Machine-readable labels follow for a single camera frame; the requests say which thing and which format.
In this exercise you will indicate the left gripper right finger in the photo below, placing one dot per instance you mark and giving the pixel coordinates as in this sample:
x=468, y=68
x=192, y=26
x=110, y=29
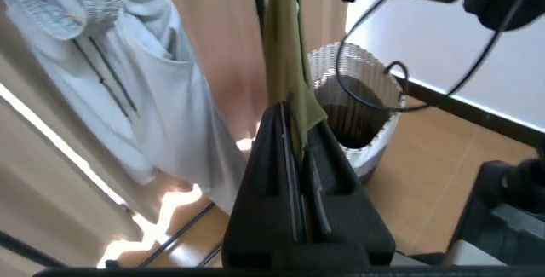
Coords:
x=340, y=217

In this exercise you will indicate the green garment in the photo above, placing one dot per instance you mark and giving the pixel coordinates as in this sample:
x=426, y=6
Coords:
x=285, y=47

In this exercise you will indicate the white laundry basket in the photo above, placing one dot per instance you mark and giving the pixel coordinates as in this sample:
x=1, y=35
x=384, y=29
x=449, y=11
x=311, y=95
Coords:
x=362, y=61

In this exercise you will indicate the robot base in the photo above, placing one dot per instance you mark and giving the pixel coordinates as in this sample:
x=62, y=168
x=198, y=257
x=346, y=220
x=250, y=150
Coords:
x=494, y=226

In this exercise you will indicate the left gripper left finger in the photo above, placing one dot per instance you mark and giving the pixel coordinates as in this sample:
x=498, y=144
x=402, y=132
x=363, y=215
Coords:
x=264, y=209

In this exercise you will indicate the pale grey shorts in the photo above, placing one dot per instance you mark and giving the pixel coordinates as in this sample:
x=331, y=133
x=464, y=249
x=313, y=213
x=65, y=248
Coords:
x=170, y=111

